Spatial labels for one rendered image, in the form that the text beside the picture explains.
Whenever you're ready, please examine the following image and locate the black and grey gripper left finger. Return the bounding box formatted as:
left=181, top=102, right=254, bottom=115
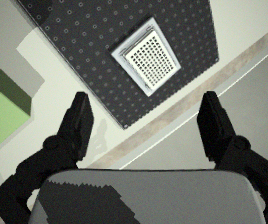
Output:
left=0, top=91, right=94, bottom=224

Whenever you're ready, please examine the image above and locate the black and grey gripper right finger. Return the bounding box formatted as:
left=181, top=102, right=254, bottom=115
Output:
left=197, top=91, right=268, bottom=224

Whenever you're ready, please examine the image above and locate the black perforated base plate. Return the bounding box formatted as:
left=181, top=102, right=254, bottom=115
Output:
left=17, top=0, right=220, bottom=131

